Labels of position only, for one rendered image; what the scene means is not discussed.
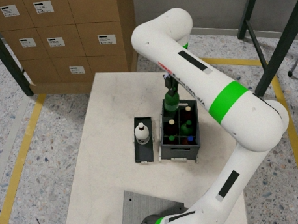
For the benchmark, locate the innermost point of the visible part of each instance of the white bottle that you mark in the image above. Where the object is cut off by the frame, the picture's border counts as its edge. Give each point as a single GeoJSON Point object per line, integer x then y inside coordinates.
{"type": "Point", "coordinates": [142, 134]}

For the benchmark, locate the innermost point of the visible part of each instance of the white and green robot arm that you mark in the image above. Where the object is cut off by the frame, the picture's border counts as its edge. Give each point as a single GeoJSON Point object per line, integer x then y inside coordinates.
{"type": "Point", "coordinates": [256, 124]}

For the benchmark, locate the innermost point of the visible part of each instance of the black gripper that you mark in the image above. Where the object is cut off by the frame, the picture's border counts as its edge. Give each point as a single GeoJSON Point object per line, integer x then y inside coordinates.
{"type": "Point", "coordinates": [169, 79]}

